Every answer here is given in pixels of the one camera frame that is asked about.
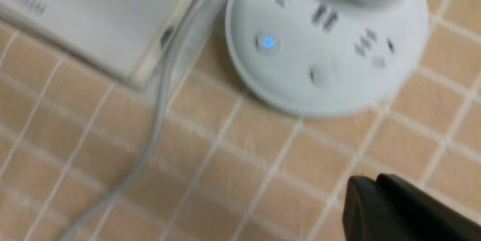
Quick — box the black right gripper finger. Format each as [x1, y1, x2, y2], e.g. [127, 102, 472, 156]
[342, 174, 481, 241]

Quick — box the white desk lamp with sockets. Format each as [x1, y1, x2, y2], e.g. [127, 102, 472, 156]
[225, 0, 429, 117]

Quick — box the checkered orange tablecloth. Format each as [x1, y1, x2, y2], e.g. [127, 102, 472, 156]
[0, 0, 481, 241]

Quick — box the top self-driving textbook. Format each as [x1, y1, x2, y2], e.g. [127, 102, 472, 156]
[1, 0, 193, 86]

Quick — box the white lamp power cable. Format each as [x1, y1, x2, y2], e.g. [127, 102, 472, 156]
[56, 0, 241, 241]

